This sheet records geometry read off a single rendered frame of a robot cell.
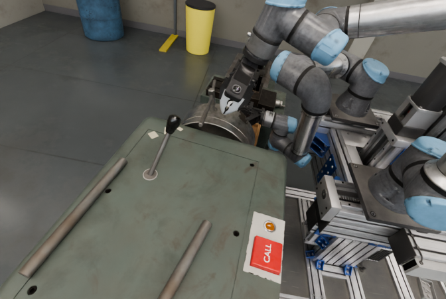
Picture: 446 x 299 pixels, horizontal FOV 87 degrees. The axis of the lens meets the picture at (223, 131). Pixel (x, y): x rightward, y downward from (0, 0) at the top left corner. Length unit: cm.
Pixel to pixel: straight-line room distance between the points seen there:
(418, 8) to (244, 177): 53
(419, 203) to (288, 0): 54
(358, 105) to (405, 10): 64
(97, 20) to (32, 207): 297
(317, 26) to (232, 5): 395
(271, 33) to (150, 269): 54
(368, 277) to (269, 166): 142
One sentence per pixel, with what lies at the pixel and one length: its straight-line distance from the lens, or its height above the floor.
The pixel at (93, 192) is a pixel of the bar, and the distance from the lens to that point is 60.
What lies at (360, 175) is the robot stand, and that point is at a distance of 97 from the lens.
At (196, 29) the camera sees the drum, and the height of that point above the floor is 42.
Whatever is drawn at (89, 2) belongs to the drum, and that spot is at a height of 57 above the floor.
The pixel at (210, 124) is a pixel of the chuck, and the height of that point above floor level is 123.
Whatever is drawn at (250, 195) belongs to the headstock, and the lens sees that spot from 62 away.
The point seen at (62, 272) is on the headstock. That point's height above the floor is 125.
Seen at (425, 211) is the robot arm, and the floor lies 133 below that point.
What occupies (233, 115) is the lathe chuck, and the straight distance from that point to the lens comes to 87.
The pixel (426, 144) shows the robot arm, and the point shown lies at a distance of 83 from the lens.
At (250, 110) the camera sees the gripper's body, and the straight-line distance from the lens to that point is 109.
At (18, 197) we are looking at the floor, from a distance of 239.
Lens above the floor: 176
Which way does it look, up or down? 42 degrees down
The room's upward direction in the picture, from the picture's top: 11 degrees clockwise
